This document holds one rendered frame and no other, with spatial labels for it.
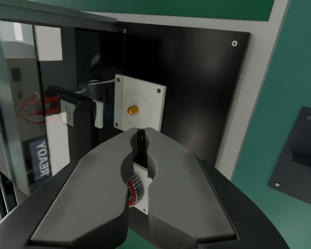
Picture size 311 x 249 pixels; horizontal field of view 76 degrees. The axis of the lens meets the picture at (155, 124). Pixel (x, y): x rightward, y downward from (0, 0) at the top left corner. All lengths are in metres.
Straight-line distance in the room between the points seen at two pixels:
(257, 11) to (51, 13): 0.36
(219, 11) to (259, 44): 0.10
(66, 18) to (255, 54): 0.36
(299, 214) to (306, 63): 0.80
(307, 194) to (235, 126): 0.95
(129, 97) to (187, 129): 0.17
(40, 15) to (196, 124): 0.36
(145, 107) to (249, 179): 0.99
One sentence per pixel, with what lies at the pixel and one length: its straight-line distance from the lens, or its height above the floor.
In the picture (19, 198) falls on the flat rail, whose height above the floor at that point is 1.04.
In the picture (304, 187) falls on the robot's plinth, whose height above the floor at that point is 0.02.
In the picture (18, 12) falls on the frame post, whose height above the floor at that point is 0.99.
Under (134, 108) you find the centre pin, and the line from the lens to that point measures 0.50.
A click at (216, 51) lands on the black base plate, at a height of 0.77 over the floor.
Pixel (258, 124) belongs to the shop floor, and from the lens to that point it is 1.22.
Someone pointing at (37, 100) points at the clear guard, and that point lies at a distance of 0.24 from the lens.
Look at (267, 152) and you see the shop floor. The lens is 1.27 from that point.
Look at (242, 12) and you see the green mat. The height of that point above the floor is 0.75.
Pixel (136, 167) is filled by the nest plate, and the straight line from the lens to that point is 0.58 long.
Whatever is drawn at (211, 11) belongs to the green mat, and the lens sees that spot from 0.45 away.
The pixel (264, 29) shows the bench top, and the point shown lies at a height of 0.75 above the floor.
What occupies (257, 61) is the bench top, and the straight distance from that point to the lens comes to 0.42.
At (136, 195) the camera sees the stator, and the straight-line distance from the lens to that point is 0.59.
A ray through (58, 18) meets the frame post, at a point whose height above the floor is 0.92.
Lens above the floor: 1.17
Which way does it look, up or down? 52 degrees down
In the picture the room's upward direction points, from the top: 116 degrees counter-clockwise
